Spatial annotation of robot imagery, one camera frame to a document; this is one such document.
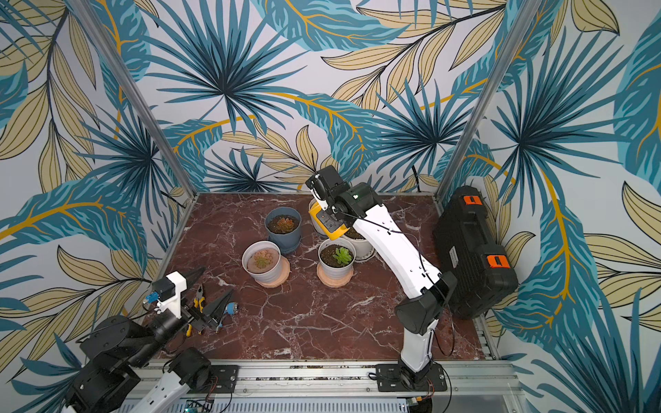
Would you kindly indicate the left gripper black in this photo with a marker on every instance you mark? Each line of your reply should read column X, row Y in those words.
column 202, row 321

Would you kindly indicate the yellow plastic watering can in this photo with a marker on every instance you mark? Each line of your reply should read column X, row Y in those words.
column 331, row 227

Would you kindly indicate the large white pot yellow succulent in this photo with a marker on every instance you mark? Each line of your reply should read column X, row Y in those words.
column 364, row 250

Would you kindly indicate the small white pot green succulent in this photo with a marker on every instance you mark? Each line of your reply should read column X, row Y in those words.
column 336, row 260

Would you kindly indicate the white pot pink succulent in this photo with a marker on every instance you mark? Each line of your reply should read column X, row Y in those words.
column 264, row 262

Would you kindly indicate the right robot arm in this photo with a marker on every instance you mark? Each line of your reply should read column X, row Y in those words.
column 427, row 288

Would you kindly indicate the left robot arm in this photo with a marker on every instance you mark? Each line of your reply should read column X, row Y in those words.
column 119, row 346

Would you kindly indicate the blue pot red succulent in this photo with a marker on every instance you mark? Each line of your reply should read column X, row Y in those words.
column 283, row 225

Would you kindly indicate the blue spray nozzle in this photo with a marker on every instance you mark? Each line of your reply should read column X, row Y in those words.
column 229, row 310

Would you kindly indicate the black tool case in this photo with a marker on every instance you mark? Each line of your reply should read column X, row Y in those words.
column 467, row 248

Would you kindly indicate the yellow handled pliers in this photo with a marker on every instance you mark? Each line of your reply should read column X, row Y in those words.
column 198, row 304

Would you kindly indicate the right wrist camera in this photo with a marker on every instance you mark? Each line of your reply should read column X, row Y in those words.
column 326, row 186

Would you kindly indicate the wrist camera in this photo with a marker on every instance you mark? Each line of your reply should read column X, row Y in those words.
column 166, row 294
column 326, row 186

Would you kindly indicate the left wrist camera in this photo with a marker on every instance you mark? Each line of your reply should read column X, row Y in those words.
column 166, row 294

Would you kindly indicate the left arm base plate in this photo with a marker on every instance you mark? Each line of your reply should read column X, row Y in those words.
column 221, row 379

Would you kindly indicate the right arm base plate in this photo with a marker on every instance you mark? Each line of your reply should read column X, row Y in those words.
column 397, row 377

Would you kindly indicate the right aluminium frame post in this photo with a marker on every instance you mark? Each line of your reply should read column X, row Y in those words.
column 501, row 65

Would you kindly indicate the aluminium frame post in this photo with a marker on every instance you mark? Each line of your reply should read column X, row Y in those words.
column 103, row 42
column 501, row 65

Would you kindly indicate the aluminium front rail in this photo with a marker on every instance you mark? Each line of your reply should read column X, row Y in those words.
column 345, row 386

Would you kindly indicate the left aluminium frame post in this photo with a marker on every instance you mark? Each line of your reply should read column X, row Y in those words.
column 103, row 42

